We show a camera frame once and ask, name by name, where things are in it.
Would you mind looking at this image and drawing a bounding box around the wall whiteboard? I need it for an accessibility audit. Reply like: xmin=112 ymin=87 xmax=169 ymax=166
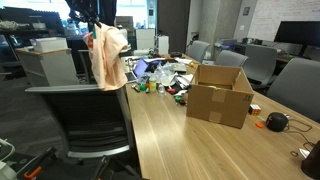
xmin=248 ymin=0 xmax=320 ymax=42

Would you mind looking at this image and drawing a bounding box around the gray fabric chair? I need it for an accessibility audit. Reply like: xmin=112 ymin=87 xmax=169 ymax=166
xmin=266 ymin=57 xmax=320 ymax=123
xmin=214 ymin=49 xmax=249 ymax=68
xmin=186 ymin=40 xmax=211 ymax=64
xmin=243 ymin=44 xmax=278 ymax=86

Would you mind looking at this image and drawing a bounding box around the black computer monitor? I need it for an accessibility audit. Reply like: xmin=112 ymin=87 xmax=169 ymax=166
xmin=273 ymin=20 xmax=320 ymax=48

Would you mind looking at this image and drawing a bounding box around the black round speaker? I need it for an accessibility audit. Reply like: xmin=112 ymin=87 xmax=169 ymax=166
xmin=265 ymin=112 xmax=290 ymax=133

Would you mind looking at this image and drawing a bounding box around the white plastic bin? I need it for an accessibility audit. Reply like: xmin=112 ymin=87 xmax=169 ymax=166
xmin=29 ymin=37 xmax=69 ymax=53

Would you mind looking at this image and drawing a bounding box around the spray bottle yellow liquid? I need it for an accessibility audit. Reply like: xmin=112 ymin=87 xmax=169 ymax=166
xmin=148 ymin=73 xmax=158 ymax=93

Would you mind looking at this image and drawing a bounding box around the white paper card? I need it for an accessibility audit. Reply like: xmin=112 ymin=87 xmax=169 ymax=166
xmin=173 ymin=89 xmax=189 ymax=98

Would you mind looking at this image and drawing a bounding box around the orange black bar clamp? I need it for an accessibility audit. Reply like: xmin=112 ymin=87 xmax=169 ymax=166
xmin=16 ymin=146 xmax=58 ymax=180

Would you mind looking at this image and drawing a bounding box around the silver laptop purple screen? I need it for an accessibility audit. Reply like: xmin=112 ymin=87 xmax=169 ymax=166
xmin=125 ymin=58 xmax=150 ymax=84

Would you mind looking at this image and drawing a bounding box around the Rubik's cube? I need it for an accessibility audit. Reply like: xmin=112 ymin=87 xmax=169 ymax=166
xmin=248 ymin=103 xmax=262 ymax=117

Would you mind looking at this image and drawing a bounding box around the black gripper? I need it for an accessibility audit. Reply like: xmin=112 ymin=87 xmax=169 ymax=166
xmin=71 ymin=0 xmax=103 ymax=29

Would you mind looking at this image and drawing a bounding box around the clear plastic bags pile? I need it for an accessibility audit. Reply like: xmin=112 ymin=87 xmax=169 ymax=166
xmin=138 ymin=63 xmax=178 ymax=88

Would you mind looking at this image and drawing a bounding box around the gray office chair silver frame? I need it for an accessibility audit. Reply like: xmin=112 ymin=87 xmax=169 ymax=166
xmin=24 ymin=83 xmax=144 ymax=180

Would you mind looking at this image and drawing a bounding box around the open cardboard box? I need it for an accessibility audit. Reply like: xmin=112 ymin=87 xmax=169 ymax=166
xmin=185 ymin=64 xmax=255 ymax=130

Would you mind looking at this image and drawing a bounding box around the white cabinet wooden top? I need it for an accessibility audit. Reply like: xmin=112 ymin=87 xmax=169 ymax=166
xmin=14 ymin=46 xmax=80 ymax=88

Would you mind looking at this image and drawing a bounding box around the white charger plug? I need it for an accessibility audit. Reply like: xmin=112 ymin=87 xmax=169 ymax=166
xmin=298 ymin=148 xmax=311 ymax=159

